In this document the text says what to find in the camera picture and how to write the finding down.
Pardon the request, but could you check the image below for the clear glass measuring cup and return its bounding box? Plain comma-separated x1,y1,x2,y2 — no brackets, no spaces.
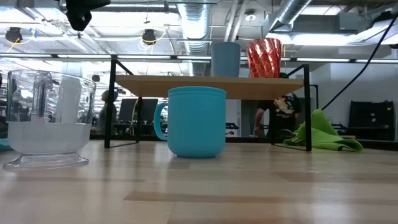
2,69,97,170

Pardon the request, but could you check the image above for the smooth silver ceiling duct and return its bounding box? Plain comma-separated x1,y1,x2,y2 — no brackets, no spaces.
262,0,313,34

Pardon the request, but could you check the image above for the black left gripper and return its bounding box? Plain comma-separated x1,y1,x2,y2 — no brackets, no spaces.
65,0,111,32

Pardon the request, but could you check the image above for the green cloth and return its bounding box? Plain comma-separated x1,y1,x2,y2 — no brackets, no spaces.
282,108,364,153

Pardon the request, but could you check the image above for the ribbed silver ceiling duct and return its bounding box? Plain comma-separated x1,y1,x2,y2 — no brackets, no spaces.
177,2,213,77

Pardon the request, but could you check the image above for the long ceiling light bar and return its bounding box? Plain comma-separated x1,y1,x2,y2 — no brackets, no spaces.
0,53,233,60

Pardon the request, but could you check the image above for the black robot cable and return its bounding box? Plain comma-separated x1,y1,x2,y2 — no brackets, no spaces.
321,14,398,111

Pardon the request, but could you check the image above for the turquoise mug with handle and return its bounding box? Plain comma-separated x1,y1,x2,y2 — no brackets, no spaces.
153,86,227,159

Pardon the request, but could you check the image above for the wooden shelf with black legs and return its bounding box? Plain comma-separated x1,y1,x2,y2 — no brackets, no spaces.
104,57,313,152

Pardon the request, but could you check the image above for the grey-blue plastic cup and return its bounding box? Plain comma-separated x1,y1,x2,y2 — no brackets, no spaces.
210,42,242,78

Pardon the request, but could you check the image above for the teal cloth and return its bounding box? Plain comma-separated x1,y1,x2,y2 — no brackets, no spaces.
0,138,13,152

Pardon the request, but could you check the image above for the black storage cabinet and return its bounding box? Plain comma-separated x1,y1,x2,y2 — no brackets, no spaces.
348,100,396,141

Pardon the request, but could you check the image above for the black computer monitor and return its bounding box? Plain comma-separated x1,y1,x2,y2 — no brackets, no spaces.
118,98,159,123

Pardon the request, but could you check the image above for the person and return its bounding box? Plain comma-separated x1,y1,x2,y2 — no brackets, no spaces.
98,89,119,134
253,93,302,138

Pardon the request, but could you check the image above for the red patterned glass tumbler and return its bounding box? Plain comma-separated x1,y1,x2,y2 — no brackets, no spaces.
246,37,282,78

